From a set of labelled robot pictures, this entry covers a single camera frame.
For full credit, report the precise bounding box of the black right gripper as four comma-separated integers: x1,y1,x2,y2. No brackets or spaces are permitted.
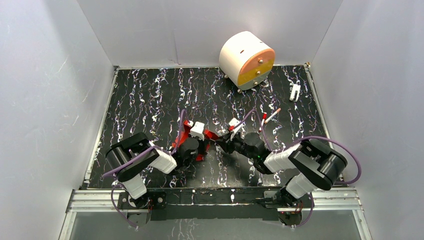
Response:
215,130,256,161

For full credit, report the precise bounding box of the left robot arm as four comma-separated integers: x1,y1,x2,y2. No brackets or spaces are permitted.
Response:
102,132,210,208

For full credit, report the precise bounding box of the white clip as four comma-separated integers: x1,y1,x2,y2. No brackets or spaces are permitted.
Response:
289,84,301,102

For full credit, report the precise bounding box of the aluminium frame rail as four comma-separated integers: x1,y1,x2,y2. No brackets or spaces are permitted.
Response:
58,187,372,240

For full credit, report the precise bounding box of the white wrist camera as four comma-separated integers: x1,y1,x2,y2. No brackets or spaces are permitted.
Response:
189,121,205,141
228,118,243,140

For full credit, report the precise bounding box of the white round drawer cabinet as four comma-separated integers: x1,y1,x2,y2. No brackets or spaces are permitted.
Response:
218,31,276,93

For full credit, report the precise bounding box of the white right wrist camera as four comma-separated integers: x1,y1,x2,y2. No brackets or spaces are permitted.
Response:
228,118,243,140

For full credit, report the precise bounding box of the red capped white pen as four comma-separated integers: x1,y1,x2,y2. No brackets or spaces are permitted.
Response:
258,112,267,132

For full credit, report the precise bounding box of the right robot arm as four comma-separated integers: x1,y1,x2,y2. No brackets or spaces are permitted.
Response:
215,132,348,207

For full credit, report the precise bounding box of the pink capped white pen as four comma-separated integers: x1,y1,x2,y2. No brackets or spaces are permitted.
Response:
264,108,281,124

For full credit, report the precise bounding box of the red paper box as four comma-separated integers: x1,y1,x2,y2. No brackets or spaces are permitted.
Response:
171,120,219,166

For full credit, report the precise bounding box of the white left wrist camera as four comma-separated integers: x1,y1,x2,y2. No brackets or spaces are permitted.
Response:
189,121,205,141

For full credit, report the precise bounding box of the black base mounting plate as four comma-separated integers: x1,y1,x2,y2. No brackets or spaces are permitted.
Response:
114,186,313,224

